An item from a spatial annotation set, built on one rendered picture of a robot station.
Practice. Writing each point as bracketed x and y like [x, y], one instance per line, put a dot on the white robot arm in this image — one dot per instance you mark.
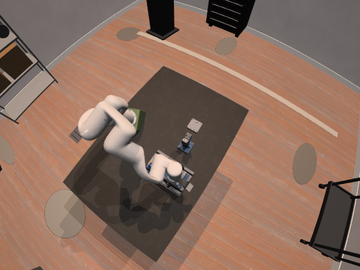
[113, 112]

